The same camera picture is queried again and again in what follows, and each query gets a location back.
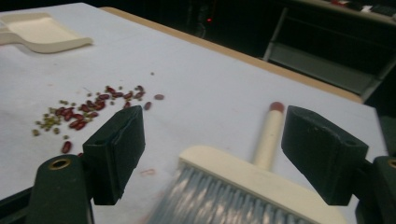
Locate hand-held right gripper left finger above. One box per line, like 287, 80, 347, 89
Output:
82, 105, 147, 206

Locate cream plastic dustpan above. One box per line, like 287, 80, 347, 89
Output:
0, 11, 94, 54

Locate scattered green mung beans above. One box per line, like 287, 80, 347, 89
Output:
32, 72, 155, 141

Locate grey metal shelf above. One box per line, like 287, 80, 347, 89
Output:
262, 6, 396, 104

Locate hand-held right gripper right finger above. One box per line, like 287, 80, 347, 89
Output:
280, 105, 370, 206

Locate cream hand brush grey bristles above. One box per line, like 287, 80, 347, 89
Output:
146, 101, 348, 224

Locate scattered red kidney beans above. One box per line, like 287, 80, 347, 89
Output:
54, 84, 165, 157

